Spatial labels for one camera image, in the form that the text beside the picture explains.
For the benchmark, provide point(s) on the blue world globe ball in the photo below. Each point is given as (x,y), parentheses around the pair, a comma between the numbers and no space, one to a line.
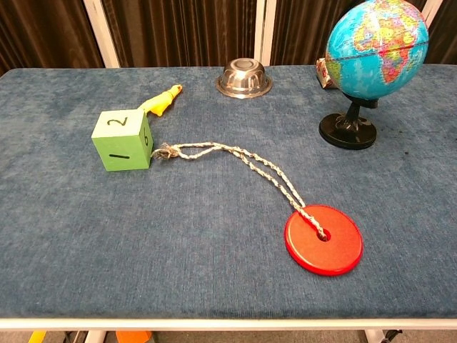
(371,53)

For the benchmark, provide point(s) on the black globe stand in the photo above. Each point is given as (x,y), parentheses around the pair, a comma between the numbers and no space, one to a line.
(348,134)

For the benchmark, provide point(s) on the blue table cloth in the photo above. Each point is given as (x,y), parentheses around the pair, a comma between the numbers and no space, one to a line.
(200,232)

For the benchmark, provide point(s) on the upturned steel bowl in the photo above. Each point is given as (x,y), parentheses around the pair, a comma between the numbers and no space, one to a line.
(244,78)

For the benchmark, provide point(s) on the yellow plastic toy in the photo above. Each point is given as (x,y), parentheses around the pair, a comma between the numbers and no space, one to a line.
(162,101)

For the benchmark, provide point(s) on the green numbered cube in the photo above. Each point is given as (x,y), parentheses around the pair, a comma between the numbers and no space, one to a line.
(125,153)

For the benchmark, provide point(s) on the red disc with hole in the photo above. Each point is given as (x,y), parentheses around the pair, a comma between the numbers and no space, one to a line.
(335,253)

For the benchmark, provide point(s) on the small red white packet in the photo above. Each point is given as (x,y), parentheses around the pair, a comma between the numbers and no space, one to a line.
(323,73)

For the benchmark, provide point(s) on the dark brown curtain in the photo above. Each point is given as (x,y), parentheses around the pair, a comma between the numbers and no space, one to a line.
(185,32)

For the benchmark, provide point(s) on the orange object under table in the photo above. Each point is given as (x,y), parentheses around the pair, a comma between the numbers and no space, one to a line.
(134,337)

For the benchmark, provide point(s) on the white table leg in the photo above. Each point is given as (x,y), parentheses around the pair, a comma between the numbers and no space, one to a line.
(95,337)
(375,336)

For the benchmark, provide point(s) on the yellow object under table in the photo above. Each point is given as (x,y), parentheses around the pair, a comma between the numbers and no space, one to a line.
(36,337)

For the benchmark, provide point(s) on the white partition post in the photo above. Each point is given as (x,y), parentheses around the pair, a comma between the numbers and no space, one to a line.
(265,32)
(432,10)
(103,35)

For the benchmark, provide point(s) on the white table frame edge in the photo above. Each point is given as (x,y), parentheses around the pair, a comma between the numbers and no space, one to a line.
(228,323)

